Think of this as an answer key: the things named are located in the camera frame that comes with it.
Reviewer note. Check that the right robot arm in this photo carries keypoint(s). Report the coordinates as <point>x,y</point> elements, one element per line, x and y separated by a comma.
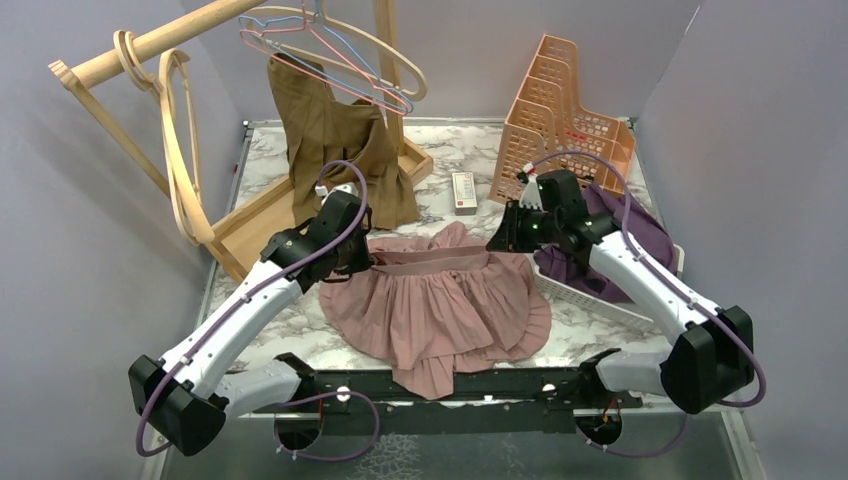
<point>711,354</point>

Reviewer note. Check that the pink skirt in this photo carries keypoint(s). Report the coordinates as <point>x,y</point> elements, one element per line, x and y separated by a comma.
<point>432,307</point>

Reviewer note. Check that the peach plastic file organizer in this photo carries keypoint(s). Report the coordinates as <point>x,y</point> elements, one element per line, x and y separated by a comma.
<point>547,116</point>

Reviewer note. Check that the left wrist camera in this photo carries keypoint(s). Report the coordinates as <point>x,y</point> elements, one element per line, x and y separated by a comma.
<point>324,192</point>

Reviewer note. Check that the wooden hanger leftmost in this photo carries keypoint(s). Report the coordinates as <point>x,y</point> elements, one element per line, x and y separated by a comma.
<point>132,65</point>

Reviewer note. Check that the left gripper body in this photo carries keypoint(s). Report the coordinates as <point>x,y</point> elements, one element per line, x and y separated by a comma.
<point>354,254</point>

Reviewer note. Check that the wooden clothes rack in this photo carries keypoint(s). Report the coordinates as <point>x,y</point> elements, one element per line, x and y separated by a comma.
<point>242,233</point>

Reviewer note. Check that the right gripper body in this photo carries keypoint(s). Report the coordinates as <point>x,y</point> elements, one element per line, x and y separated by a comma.
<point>527,228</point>

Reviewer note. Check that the small white red box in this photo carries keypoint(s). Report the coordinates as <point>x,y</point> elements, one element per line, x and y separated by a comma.
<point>464,194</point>

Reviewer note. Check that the brown skirt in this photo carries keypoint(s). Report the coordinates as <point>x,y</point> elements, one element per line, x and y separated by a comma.
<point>320,129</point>

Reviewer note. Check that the white perforated basket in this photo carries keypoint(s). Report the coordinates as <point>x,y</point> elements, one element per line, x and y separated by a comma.
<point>627,313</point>

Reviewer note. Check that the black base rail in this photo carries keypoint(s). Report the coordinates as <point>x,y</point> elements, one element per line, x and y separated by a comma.
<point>501,400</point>

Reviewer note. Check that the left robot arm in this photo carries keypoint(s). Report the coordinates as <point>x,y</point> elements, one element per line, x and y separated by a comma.
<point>188,393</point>

